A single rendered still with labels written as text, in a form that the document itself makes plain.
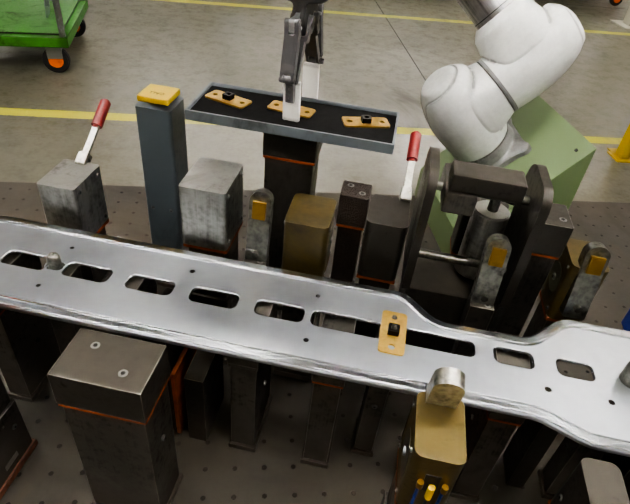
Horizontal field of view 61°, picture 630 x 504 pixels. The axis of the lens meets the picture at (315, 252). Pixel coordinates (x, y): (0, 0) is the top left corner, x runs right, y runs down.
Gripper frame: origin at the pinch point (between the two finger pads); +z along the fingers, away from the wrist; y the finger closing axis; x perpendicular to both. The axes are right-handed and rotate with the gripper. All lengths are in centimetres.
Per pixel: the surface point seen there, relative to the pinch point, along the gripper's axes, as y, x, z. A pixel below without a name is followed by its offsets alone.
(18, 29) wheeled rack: -217, -275, 77
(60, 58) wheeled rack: -225, -252, 95
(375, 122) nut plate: -1.2, 13.9, 2.5
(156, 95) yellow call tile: 7.0, -25.4, 1.6
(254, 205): 22.7, 0.4, 9.7
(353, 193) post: 13.6, 14.3, 9.1
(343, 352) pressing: 38.5, 20.4, 19.7
